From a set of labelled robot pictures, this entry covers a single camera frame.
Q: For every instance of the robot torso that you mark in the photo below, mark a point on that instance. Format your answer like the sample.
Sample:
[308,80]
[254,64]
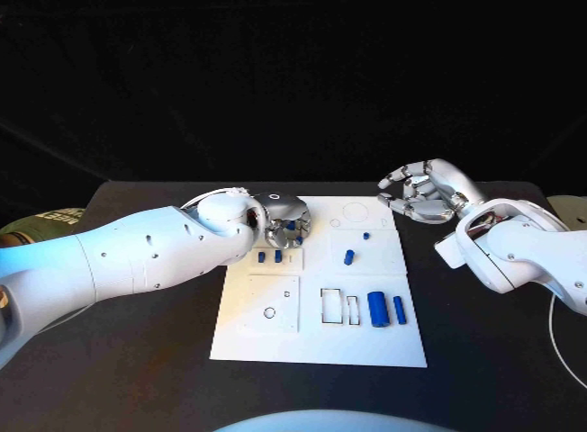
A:
[332,422]

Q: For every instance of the blue gear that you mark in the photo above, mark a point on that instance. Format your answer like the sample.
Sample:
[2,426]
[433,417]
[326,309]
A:
[292,225]

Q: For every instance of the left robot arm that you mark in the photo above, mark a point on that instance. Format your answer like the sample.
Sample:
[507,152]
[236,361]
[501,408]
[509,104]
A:
[127,249]

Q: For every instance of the blue plug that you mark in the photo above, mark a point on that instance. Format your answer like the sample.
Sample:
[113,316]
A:
[277,256]
[261,257]

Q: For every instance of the pale round-cornered panel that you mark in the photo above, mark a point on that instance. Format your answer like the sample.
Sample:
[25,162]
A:
[577,212]

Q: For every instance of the thin long blue cylinder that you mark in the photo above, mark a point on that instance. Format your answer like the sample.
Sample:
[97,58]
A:
[400,310]

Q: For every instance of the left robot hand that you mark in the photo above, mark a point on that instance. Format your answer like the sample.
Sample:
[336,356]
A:
[286,211]

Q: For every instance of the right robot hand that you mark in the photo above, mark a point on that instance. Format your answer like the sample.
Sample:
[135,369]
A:
[449,189]

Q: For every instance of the large blue cylinder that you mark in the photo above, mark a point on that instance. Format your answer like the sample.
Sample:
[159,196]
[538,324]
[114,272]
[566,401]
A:
[378,309]

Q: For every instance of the person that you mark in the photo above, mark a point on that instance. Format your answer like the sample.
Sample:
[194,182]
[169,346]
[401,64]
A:
[35,224]

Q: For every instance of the white task board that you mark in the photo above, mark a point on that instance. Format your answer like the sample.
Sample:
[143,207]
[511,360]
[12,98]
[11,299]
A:
[318,303]

